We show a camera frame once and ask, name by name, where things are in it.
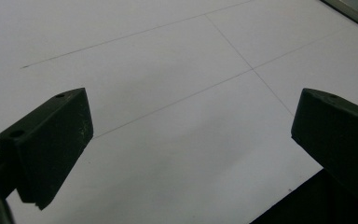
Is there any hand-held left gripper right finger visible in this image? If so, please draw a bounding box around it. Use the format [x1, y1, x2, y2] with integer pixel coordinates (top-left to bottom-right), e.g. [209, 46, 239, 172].
[291, 88, 358, 204]

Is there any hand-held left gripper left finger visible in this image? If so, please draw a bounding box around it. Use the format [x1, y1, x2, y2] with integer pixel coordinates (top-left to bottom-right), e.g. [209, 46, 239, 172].
[0, 88, 94, 211]

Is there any white table cover board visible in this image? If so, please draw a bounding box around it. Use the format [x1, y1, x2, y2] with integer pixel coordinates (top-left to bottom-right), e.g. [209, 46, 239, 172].
[0, 0, 358, 224]

